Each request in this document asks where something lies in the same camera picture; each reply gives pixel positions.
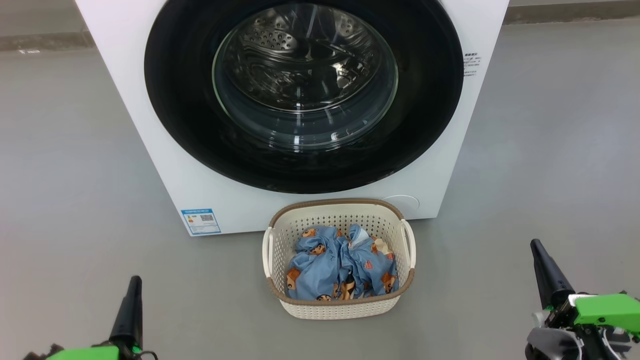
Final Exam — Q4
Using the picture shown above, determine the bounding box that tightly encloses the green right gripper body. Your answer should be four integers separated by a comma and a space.
532, 292, 640, 360

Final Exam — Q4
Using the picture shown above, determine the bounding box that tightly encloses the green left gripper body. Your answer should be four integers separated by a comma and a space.
22, 342, 146, 360

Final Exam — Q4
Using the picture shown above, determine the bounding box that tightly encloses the round white filter cover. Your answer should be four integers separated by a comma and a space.
382, 194, 421, 221

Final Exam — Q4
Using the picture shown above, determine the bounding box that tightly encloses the black text instruction sticker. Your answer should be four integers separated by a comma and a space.
463, 51, 482, 78

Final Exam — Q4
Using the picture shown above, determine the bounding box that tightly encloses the washing machine glass door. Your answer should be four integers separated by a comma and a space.
144, 0, 465, 195

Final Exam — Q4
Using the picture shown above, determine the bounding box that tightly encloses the white front-load washing machine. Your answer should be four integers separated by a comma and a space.
75, 0, 510, 237

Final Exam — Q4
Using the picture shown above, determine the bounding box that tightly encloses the cream perforated laundry basket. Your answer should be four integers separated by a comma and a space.
262, 198, 417, 320

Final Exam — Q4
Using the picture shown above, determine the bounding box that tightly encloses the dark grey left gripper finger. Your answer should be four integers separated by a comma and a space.
109, 275, 144, 351

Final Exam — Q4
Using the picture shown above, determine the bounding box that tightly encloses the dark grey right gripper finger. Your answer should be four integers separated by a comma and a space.
530, 239, 576, 310

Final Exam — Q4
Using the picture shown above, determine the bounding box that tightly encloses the blue energy label sticker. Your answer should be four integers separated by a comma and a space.
180, 208, 222, 236

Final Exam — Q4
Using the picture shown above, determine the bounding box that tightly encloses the stainless steel washing machine drum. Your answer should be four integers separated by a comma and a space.
215, 2, 398, 151

